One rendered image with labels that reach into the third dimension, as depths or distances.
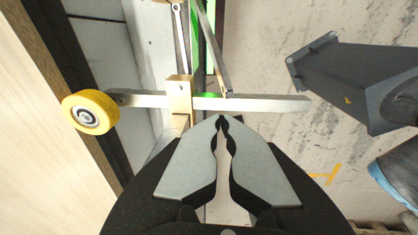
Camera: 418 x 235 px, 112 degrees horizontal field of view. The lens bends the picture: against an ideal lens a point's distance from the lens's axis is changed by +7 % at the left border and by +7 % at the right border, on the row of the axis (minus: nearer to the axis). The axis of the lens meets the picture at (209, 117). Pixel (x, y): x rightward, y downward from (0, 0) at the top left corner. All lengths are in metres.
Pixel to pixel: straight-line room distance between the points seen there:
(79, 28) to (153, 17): 0.19
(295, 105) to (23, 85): 0.47
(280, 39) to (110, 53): 1.00
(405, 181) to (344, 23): 0.95
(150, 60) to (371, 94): 0.78
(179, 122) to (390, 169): 0.65
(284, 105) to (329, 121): 1.32
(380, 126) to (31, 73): 1.02
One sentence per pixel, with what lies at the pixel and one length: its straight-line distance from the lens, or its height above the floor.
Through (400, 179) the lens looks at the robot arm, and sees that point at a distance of 0.71.
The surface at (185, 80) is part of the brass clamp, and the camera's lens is 0.27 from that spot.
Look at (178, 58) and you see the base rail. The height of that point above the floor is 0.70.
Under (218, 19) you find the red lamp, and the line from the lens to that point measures 0.40.
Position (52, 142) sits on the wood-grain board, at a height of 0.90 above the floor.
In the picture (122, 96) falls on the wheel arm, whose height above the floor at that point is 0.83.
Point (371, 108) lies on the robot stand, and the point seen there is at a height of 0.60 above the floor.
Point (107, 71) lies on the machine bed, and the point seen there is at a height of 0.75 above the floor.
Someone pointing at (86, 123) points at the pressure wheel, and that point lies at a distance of 0.33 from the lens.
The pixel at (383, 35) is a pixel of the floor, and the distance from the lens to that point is 1.52.
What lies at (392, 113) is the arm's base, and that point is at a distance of 0.80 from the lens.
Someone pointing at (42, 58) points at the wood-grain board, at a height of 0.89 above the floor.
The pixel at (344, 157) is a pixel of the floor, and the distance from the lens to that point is 2.07.
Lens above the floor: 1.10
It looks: 58 degrees down
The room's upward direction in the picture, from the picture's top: 173 degrees counter-clockwise
